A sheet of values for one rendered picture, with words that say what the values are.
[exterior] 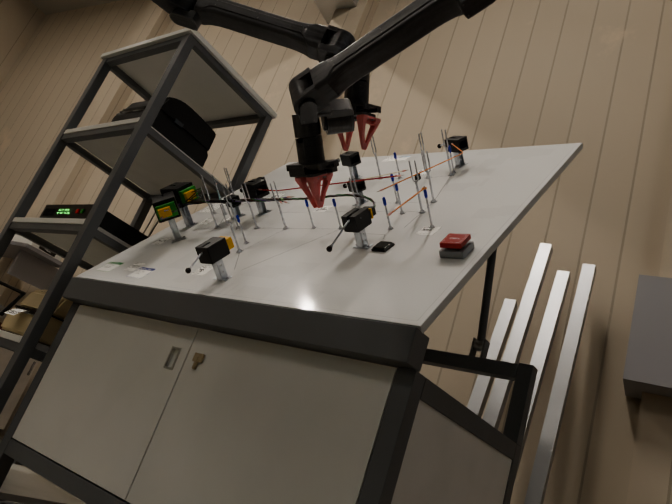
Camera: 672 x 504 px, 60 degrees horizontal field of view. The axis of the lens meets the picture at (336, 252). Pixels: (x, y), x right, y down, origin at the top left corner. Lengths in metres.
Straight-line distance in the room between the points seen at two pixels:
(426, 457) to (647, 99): 3.20
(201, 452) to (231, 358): 0.20
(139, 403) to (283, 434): 0.45
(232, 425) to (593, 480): 2.18
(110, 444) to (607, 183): 2.99
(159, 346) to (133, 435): 0.21
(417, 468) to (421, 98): 3.60
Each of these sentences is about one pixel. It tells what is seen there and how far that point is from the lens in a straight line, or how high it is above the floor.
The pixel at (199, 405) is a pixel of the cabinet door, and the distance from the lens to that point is 1.32.
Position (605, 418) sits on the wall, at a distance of 3.16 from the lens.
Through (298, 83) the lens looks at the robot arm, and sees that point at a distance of 1.19.
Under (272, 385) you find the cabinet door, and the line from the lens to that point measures 1.20.
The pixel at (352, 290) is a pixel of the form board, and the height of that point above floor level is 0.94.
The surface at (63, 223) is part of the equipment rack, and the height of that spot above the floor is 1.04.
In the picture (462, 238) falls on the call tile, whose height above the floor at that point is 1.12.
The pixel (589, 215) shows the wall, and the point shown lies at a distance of 3.58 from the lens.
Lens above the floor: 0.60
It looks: 20 degrees up
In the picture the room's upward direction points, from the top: 20 degrees clockwise
